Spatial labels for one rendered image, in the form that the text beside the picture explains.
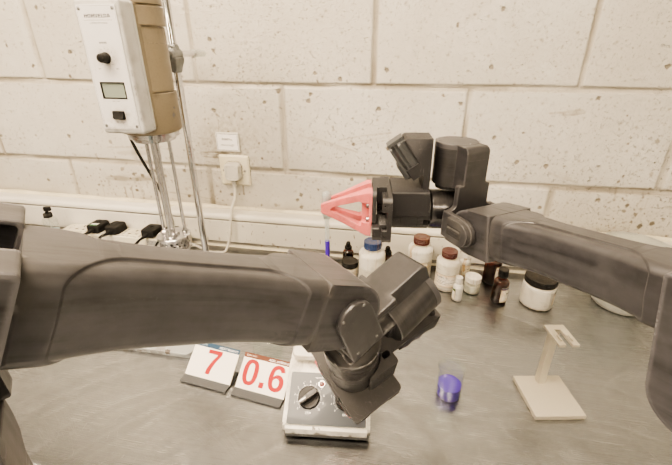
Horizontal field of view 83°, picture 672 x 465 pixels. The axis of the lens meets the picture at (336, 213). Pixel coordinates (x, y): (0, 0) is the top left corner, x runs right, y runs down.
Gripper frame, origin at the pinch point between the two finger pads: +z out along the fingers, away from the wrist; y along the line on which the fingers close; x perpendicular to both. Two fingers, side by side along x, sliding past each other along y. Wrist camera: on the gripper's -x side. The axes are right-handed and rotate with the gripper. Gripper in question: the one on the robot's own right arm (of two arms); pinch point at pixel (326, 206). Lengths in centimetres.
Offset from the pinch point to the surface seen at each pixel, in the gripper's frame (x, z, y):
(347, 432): 30.0, -3.8, 13.3
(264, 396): 31.7, 10.3, 6.5
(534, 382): 31.5, -35.4, 0.9
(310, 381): 26.2, 2.2, 8.0
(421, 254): 24.3, -19.8, -29.8
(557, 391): 31.5, -38.4, 2.6
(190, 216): 22, 43, -45
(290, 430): 30.2, 4.6, 13.3
